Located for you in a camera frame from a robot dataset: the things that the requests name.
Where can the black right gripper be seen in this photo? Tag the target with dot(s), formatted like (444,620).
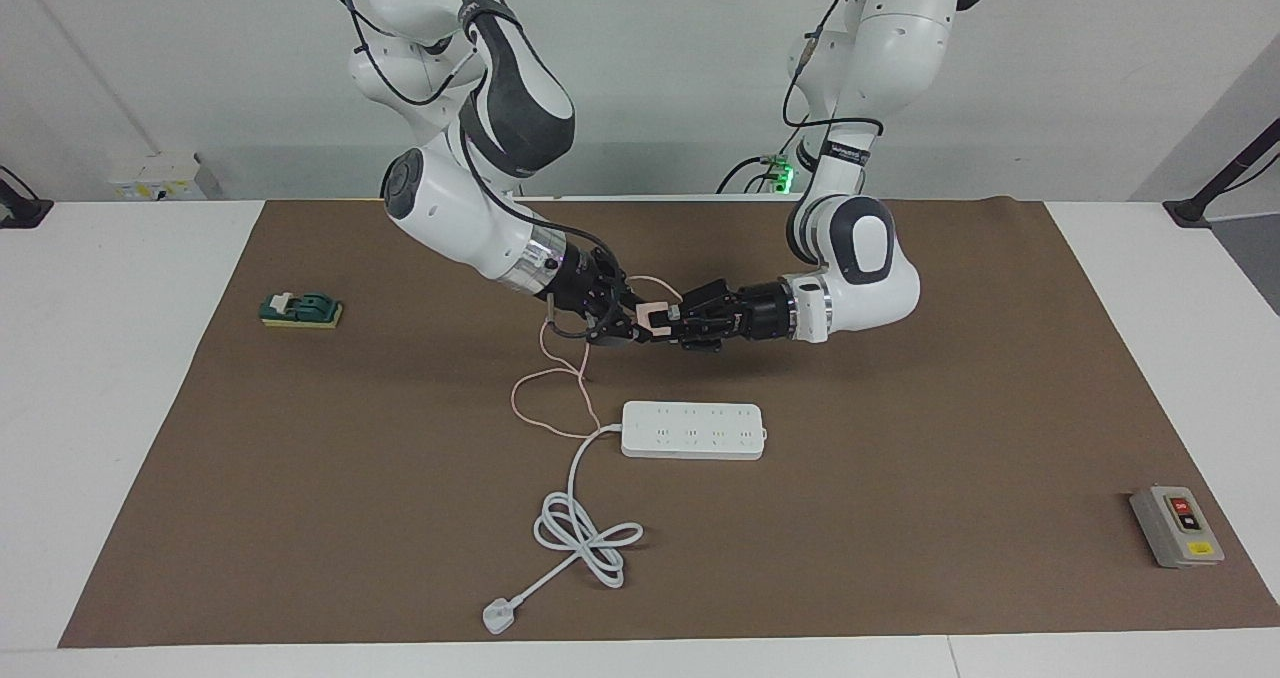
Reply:
(585,293)

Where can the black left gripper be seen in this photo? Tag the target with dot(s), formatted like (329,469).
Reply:
(755,316)

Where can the pink charger adapter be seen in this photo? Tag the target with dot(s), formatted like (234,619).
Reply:
(655,320)

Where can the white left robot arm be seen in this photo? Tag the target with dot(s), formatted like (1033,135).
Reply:
(870,248)

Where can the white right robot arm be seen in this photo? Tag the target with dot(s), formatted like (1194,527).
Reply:
(450,208)

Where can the white power strip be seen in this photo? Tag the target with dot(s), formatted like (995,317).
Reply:
(690,433)

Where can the brown table mat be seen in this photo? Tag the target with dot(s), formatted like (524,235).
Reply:
(800,558)

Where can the black clamp stand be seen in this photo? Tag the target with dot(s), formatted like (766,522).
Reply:
(1190,213)
(20,213)

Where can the green knife switch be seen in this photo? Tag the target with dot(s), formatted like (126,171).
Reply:
(310,308)

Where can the white wall socket box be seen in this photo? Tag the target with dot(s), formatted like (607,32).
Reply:
(160,178)

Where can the grey on-off switch box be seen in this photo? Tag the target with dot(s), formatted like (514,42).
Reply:
(1180,533)

